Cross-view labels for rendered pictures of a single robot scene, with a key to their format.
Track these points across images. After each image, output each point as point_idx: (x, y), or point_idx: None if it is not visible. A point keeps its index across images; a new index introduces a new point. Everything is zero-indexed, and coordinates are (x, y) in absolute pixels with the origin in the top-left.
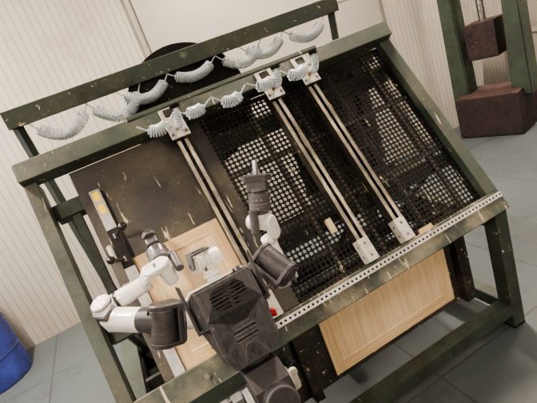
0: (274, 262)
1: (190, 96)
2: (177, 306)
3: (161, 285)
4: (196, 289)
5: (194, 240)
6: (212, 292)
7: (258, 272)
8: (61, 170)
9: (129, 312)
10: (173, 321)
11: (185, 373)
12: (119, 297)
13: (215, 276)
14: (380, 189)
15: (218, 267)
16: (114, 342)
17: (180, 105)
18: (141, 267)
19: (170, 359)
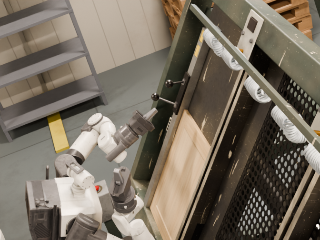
0: (67, 234)
1: (219, 41)
2: (59, 174)
3: (177, 148)
4: None
5: (201, 154)
6: (26, 192)
7: (53, 222)
8: None
9: (75, 144)
10: (59, 176)
11: (143, 207)
12: (100, 128)
13: (73, 190)
14: None
15: (192, 193)
16: (162, 140)
17: (265, 28)
18: (181, 122)
19: (148, 190)
